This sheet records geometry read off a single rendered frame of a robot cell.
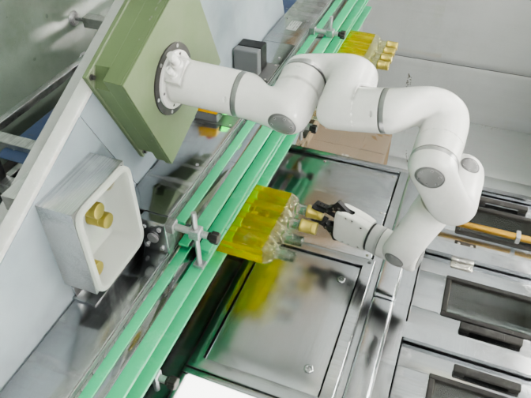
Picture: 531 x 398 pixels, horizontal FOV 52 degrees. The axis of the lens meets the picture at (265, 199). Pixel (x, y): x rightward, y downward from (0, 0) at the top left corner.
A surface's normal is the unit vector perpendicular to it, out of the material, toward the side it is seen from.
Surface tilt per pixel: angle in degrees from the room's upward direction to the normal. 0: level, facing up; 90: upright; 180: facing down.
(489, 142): 90
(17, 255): 0
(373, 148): 89
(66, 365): 90
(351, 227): 105
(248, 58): 90
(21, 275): 0
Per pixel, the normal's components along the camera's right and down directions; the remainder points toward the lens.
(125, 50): -0.15, -0.42
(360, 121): -0.44, 0.60
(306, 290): -0.01, -0.74
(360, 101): -0.43, -0.21
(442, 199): -0.29, 0.77
